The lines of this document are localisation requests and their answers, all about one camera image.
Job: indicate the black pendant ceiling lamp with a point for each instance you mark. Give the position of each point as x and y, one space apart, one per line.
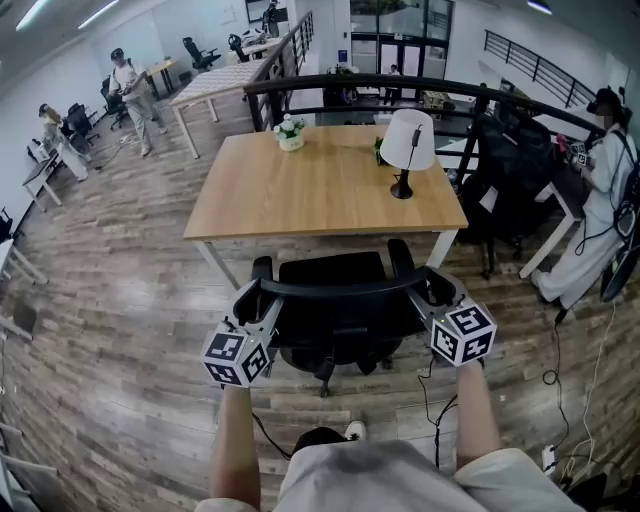
540 7

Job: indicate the black curved metal railing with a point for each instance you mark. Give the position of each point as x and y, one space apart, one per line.
251 112

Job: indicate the dark top desk white legs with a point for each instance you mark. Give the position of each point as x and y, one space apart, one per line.
570 195
40 170

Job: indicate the white power strip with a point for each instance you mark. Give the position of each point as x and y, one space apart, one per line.
548 457

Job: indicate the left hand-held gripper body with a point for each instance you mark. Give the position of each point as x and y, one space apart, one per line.
230 350

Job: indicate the black office chair with tag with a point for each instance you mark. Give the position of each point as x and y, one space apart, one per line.
510 165

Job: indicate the white linear ceiling light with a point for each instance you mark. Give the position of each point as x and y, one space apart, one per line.
32 14
99 14

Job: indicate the small yellow wooden desk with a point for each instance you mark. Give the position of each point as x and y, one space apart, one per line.
162 64

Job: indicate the person's left forearm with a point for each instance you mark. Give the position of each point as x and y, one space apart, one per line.
235 440

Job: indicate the wooden desk with white legs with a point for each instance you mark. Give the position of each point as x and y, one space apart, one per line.
310 190

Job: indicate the black framed glass door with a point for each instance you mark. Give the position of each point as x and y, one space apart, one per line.
415 60

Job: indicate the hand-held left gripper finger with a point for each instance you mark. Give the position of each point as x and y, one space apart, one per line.
271 317
237 307

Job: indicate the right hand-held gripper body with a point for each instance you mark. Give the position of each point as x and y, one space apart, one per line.
465 335

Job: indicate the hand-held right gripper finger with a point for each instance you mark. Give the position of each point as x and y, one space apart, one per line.
461 297
421 305

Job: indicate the white wall poster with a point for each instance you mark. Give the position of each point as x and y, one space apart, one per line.
228 15

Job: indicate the white shade table lamp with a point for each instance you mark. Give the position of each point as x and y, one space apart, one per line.
405 145

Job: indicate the person's left white shoe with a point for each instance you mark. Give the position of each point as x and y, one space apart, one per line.
355 430

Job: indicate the black mesh office chair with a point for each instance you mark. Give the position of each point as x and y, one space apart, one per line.
330 310

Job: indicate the small green potted plant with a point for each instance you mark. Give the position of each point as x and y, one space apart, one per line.
378 147

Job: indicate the white potted flower plant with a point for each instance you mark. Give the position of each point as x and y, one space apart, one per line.
291 144

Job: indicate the black staircase railing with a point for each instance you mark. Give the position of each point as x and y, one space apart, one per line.
486 40

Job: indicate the person's right forearm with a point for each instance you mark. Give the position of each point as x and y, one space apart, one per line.
475 415

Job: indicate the blue wall sign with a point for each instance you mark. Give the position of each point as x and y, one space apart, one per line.
343 56

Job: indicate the long patterned white table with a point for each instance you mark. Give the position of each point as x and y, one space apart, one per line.
220 80

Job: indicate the person's white shirt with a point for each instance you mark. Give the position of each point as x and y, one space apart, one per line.
380 480

